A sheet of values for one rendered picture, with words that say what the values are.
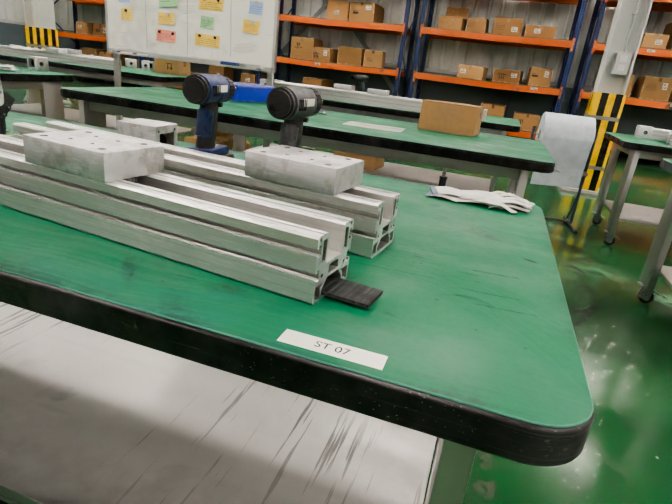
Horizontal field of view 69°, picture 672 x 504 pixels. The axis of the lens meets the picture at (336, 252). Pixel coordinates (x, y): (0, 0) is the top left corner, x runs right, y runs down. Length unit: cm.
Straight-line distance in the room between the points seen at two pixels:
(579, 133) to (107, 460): 384
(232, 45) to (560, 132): 258
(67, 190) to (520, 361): 64
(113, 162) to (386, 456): 86
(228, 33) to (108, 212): 340
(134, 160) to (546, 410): 60
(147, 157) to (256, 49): 322
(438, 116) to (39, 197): 220
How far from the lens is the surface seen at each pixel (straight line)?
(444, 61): 1126
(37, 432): 133
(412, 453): 126
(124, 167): 75
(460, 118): 274
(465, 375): 51
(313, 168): 74
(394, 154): 230
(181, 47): 429
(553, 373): 56
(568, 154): 432
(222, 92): 113
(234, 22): 406
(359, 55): 1068
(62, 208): 82
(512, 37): 1009
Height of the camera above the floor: 104
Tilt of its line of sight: 20 degrees down
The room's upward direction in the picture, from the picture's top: 7 degrees clockwise
